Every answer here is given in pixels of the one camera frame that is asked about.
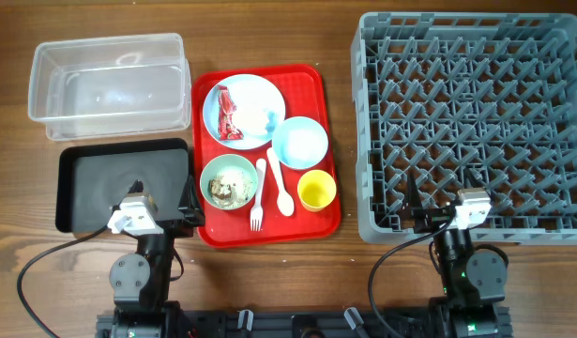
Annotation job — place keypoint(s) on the light blue bowl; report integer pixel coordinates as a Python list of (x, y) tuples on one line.
[(300, 142)]

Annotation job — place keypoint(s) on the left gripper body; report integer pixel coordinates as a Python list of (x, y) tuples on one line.
[(178, 229)]

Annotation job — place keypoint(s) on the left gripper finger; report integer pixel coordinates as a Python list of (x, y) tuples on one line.
[(189, 204), (136, 187)]

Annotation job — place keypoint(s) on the white plastic fork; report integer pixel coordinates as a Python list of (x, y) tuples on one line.
[(256, 216)]

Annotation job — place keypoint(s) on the white plastic spoon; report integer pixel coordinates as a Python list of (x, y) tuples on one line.
[(285, 201)]

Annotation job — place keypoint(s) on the yellow cup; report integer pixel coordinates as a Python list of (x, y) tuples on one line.
[(316, 190)]

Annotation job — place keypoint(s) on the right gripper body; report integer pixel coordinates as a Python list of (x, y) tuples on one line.
[(432, 219)]

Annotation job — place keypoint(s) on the black waste tray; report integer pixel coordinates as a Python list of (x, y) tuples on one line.
[(93, 179)]

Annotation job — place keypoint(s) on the clear plastic bin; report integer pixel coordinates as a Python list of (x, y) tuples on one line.
[(113, 86)]

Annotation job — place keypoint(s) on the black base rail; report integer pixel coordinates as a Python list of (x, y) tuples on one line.
[(408, 321)]

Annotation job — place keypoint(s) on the grey dishwasher rack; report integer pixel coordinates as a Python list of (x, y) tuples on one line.
[(439, 95)]

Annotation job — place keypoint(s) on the rice and food scraps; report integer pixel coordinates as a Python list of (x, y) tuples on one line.
[(230, 189)]

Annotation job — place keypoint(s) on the white napkin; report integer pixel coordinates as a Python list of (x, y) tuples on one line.
[(254, 120)]

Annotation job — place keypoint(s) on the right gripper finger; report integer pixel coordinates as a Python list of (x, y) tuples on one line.
[(471, 180), (412, 198)]

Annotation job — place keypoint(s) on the green bowl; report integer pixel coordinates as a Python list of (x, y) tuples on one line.
[(223, 163)]

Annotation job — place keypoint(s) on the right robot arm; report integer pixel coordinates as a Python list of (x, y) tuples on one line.
[(473, 276)]

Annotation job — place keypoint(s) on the red serving tray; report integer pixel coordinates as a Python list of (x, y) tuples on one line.
[(302, 89)]

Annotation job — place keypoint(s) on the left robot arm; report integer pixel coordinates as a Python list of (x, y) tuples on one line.
[(141, 280)]

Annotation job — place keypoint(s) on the red snack wrapper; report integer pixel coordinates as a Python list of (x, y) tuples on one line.
[(226, 127)]

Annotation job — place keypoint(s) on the light blue plate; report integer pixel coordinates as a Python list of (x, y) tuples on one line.
[(245, 90)]

